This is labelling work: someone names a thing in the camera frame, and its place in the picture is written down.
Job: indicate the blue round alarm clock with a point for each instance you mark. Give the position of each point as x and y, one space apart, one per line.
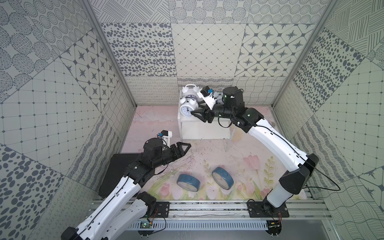
222 178
188 182

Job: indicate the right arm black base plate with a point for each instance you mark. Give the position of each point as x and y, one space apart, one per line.
258 209

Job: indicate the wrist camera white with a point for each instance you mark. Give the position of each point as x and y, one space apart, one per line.
207 94
165 136

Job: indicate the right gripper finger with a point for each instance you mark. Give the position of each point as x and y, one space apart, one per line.
199 112
201 116

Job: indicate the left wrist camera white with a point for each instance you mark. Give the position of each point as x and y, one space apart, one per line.
165 136

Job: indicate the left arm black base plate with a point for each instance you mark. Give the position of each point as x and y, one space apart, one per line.
158 210

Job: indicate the white plastic twin-bell alarm clock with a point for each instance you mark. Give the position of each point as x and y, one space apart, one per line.
190 91

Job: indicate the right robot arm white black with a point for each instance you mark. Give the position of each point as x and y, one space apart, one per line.
300 166

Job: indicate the white metal twin-bell alarm clock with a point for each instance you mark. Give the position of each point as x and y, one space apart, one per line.
218 96

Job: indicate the white two-tier shelf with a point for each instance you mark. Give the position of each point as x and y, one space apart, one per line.
191 128

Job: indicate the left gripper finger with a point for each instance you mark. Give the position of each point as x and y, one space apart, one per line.
183 145
183 149

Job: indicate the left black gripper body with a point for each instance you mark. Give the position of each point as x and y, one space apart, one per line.
174 151

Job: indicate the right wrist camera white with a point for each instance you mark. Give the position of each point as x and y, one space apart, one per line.
207 94

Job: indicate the green circuit board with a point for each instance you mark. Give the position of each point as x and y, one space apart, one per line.
145 225

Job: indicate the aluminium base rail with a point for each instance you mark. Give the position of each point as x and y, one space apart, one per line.
231 215

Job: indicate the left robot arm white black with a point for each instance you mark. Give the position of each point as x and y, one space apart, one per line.
127 203

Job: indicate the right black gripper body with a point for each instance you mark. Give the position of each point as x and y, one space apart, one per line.
212 114

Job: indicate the small white twin-bell alarm clock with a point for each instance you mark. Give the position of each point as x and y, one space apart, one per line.
188 104

